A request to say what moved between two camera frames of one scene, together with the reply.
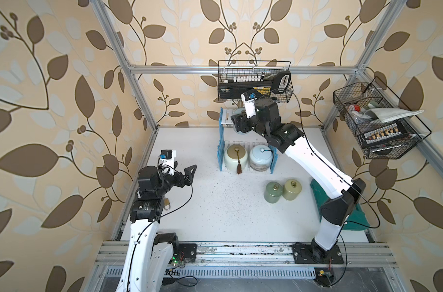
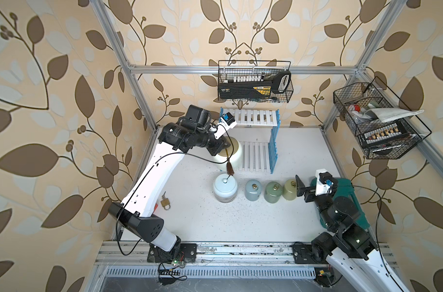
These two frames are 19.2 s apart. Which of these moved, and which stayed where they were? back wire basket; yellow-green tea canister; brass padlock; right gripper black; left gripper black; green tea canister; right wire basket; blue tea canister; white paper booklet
Moved: left gripper black; blue tea canister; right gripper black
Stayed: back wire basket; green tea canister; right wire basket; brass padlock; white paper booklet; yellow-green tea canister
